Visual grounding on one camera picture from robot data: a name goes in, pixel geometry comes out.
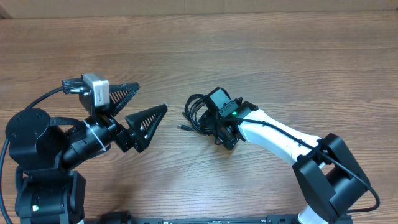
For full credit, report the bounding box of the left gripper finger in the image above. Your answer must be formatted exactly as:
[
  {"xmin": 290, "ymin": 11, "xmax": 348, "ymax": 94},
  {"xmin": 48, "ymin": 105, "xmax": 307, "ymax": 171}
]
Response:
[
  {"xmin": 125, "ymin": 104, "xmax": 168, "ymax": 153},
  {"xmin": 61, "ymin": 77, "xmax": 141, "ymax": 118}
]

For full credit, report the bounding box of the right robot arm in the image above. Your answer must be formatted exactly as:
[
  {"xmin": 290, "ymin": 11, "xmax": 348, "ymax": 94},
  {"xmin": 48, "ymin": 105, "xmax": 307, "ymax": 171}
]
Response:
[{"xmin": 197, "ymin": 87, "xmax": 371, "ymax": 223}]

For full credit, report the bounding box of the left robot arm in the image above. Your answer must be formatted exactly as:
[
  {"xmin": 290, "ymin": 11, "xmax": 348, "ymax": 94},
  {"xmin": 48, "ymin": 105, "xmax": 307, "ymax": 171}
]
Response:
[{"xmin": 3, "ymin": 73, "xmax": 167, "ymax": 223}]

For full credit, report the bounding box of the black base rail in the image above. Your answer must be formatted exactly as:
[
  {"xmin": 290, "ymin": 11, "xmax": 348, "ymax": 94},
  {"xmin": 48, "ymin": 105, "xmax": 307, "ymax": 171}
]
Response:
[{"xmin": 80, "ymin": 211, "xmax": 299, "ymax": 224}]

